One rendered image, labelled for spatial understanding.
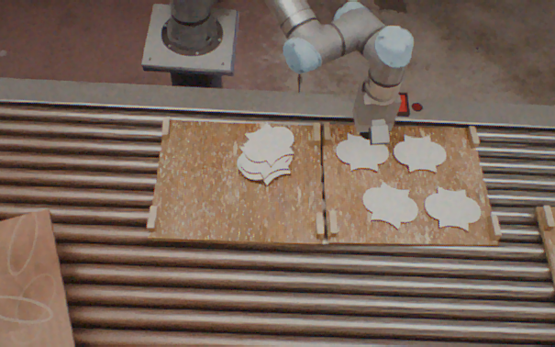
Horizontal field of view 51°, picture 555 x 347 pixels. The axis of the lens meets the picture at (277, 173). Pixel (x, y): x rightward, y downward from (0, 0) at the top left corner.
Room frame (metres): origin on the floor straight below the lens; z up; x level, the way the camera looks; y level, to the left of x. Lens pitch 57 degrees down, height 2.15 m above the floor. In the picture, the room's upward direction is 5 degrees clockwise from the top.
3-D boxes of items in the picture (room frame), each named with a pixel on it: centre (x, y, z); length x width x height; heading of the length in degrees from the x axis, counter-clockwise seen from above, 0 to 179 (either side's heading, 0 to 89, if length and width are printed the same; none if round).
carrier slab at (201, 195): (0.77, 0.09, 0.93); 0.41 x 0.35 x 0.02; 94
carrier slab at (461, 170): (0.81, -0.32, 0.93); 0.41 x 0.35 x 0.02; 95
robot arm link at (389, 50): (0.88, -0.21, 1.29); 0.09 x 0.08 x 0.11; 38
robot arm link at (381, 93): (0.88, -0.21, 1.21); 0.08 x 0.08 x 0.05
